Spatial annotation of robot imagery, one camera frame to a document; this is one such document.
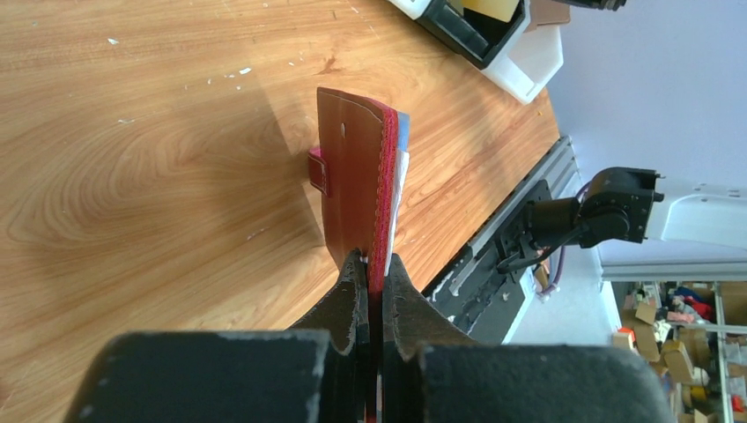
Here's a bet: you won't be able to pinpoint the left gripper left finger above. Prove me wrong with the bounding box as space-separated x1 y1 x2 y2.
290 249 369 355

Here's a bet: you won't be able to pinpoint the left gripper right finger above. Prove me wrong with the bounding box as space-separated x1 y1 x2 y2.
381 254 476 361

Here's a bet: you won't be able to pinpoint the red leather card holder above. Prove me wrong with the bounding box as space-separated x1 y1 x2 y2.
308 87 410 294

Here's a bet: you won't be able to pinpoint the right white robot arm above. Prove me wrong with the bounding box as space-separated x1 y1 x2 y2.
496 167 746 274

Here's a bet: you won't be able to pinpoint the brown leather card pouch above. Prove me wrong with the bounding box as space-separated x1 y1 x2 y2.
525 0 571 33

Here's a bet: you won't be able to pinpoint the white bin at end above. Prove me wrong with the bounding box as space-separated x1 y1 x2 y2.
480 25 564 105

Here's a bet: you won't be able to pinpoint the shelf with colourful boxes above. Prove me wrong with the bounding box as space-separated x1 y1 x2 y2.
611 281 746 422

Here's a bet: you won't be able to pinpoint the black plastic bin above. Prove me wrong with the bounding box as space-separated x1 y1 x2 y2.
416 1 530 71

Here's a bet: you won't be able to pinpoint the white bin with black parts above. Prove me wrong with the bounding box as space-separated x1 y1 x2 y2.
388 0 431 20

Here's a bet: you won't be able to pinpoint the wooden pieces in bin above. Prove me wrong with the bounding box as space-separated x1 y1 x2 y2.
462 0 519 23

